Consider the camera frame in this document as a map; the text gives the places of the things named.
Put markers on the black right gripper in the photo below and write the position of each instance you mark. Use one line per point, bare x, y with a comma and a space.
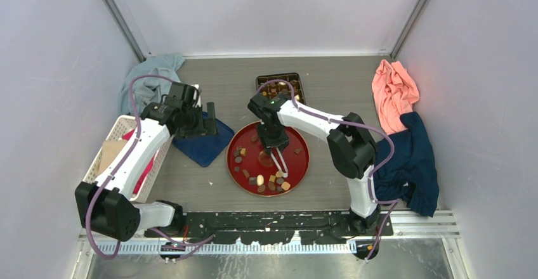
282, 141

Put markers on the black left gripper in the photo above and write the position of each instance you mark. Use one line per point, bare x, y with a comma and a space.
197, 130

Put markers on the blue box lid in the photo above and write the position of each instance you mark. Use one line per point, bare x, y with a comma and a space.
200, 146

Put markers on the metal tongs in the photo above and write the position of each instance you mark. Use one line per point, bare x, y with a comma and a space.
278, 159

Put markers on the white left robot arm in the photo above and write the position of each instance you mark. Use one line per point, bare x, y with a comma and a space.
105, 205

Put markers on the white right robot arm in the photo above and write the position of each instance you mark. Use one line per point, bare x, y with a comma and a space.
351, 145

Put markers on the blue chocolate box with dividers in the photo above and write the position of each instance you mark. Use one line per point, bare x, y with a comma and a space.
287, 83

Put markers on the white oval chocolate bottom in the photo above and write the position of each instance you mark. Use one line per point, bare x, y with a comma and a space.
260, 180

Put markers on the caramel cube chocolate bottom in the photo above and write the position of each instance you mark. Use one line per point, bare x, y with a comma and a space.
285, 186

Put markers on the red round tray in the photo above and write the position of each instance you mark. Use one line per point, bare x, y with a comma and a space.
257, 161

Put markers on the light blue cloth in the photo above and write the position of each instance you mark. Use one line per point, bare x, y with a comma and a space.
159, 73

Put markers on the magenta cloth in basket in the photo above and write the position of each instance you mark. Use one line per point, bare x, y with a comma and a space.
147, 169

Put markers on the white perforated basket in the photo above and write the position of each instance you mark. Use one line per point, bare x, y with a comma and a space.
123, 124

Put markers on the tan cloth in basket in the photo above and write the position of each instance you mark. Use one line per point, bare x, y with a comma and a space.
110, 149

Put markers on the pink cloth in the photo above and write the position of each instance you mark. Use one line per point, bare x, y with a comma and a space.
394, 92

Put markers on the dark navy cloth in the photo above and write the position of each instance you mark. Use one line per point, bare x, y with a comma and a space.
410, 175

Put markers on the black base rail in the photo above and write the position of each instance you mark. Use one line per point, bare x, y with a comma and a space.
270, 228

